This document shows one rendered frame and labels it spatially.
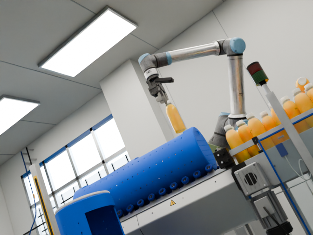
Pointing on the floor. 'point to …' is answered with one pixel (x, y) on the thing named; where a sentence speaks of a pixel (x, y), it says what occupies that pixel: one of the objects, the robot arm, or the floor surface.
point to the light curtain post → (44, 199)
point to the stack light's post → (291, 131)
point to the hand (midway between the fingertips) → (167, 102)
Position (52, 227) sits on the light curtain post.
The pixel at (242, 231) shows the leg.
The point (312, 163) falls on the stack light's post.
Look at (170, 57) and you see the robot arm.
